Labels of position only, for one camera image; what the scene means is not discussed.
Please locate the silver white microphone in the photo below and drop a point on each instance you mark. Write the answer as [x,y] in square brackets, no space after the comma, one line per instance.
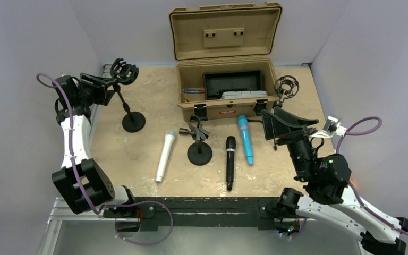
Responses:
[169,139]

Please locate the blue microphone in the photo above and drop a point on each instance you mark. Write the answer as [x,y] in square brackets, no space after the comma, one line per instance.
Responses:
[245,135]

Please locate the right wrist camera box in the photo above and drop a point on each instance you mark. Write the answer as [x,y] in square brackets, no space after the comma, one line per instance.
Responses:
[331,128]

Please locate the grey plastic parts box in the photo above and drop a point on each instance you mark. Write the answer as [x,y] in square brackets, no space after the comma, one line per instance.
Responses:
[243,94]

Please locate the tan plastic toolbox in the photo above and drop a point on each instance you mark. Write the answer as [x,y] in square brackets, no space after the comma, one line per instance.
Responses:
[222,38]

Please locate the small black mic clip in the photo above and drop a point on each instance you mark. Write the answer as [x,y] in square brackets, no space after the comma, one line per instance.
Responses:
[184,131]

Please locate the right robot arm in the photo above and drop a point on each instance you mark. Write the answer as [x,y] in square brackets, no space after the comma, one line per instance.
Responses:
[328,196]

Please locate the black tray in toolbox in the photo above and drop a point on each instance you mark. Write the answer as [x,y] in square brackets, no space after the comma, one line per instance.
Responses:
[216,83]

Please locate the black tripod shock mount stand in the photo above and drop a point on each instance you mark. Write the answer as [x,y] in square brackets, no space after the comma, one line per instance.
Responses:
[286,87]

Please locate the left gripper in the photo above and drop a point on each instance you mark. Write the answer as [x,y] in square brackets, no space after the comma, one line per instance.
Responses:
[99,85]

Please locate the black microphone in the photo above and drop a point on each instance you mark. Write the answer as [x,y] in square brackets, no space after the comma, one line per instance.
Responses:
[230,161]

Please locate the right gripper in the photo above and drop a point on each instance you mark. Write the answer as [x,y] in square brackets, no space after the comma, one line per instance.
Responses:
[273,127]

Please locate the black round base stand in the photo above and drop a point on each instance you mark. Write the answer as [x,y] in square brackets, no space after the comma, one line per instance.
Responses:
[199,153]
[125,74]

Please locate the red handled screwdriver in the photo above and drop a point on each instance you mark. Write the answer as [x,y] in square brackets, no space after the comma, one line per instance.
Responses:
[194,91]

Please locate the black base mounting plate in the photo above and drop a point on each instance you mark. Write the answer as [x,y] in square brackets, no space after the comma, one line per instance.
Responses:
[262,213]

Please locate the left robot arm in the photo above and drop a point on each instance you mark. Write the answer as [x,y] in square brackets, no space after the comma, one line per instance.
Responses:
[81,182]

